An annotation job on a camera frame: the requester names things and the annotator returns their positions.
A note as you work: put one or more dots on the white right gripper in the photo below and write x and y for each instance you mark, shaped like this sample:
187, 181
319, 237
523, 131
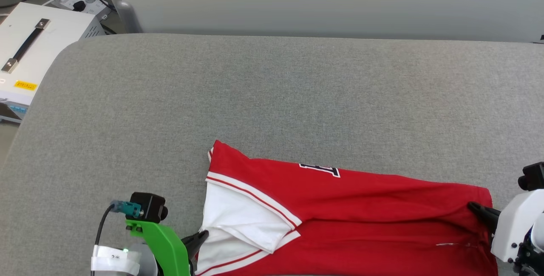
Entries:
516, 220

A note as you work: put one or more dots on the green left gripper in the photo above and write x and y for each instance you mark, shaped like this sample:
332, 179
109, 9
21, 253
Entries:
165, 246

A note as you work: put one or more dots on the red and white basketball jersey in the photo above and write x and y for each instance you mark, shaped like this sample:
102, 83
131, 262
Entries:
361, 225

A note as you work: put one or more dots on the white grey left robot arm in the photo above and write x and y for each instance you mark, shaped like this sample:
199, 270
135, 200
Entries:
142, 261

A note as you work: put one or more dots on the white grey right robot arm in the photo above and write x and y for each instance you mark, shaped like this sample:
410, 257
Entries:
536, 250

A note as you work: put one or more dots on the white paper label tag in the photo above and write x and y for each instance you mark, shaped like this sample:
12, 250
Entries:
112, 259

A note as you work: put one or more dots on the grey fabric sofa surface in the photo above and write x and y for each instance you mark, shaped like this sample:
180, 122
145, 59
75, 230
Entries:
255, 97

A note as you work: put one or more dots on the yellow warning sticker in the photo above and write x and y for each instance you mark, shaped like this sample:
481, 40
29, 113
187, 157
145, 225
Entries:
25, 85

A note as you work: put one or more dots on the white metal equipment box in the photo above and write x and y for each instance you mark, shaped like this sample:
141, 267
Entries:
51, 38

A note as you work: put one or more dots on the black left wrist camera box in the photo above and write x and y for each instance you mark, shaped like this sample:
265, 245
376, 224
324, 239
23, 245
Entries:
148, 207

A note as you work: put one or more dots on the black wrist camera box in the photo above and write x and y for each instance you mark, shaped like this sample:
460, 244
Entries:
148, 207
533, 176

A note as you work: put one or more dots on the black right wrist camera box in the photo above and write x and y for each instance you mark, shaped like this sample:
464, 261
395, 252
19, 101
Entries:
533, 176

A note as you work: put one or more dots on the grey partition post with foot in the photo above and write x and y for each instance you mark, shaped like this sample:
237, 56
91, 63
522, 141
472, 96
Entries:
127, 16

